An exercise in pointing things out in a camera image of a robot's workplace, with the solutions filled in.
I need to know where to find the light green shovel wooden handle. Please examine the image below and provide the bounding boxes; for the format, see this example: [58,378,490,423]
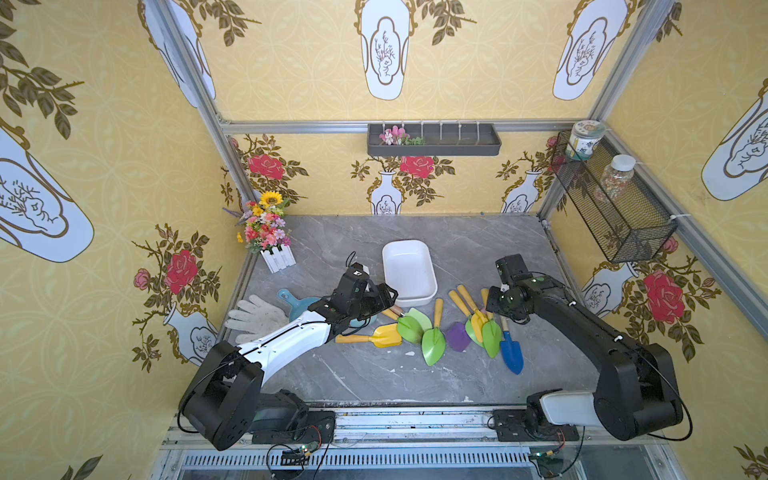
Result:
[390,305,433,331]

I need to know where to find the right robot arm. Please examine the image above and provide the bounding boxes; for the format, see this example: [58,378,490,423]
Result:
[487,254,690,441]

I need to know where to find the jar with patterned lid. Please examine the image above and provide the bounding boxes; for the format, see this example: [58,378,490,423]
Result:
[565,120,606,161]

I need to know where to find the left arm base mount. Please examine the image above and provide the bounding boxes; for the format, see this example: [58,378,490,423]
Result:
[247,389,336,446]

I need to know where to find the purple shovel pink handle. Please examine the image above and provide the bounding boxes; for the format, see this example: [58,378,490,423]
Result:
[445,322,471,352]

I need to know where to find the light blue dustpan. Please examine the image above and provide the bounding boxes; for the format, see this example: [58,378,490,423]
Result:
[277,289,320,322]

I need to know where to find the jar with white lid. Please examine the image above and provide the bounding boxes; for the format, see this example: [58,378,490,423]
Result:
[596,154,636,202]

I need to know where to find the green wide shovel yellow handle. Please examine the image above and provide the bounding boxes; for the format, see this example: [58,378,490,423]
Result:
[382,305,424,345]

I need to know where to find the white work glove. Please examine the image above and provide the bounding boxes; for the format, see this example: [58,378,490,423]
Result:
[224,295,289,345]

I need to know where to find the flower pot white fence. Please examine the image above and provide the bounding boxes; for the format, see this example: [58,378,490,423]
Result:
[226,191,296,273]

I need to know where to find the white storage box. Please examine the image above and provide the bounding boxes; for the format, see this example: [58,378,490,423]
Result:
[382,239,438,309]

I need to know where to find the green trowel yellow handle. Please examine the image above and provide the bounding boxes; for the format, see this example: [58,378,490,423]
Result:
[481,288,503,358]

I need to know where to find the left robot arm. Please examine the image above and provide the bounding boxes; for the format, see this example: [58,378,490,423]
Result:
[178,263,398,451]

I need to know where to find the black wire basket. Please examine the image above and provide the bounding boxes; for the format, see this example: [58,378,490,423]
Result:
[551,131,678,263]

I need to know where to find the pink flowers on shelf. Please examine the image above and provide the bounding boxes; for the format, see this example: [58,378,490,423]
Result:
[379,125,425,146]

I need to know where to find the yellow scoop shovel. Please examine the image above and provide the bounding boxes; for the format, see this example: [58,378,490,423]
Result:
[335,324,403,348]

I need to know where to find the green pointed trowel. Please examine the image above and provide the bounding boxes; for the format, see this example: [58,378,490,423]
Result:
[421,298,446,366]

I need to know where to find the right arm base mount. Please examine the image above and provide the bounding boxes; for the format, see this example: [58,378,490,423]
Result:
[487,389,581,444]

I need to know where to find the dark wall shelf tray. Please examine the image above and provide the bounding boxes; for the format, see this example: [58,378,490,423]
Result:
[367,121,502,157]

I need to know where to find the blue small trowel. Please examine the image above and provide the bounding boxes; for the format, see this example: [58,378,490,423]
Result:
[500,317,524,375]

